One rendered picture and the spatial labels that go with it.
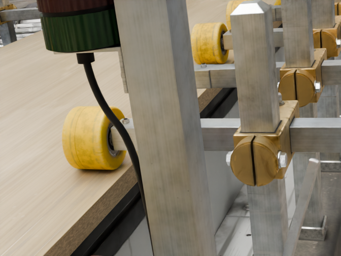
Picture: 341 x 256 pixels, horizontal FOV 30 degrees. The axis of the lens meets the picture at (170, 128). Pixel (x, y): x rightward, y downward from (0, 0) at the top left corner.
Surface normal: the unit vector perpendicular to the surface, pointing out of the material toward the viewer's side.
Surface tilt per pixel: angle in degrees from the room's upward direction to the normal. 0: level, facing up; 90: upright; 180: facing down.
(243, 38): 90
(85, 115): 28
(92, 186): 0
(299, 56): 90
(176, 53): 90
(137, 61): 90
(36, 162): 0
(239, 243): 0
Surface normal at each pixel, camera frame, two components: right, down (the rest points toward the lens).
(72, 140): -0.36, 0.07
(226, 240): -0.13, -0.94
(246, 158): -0.34, 0.36
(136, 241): 0.93, 0.00
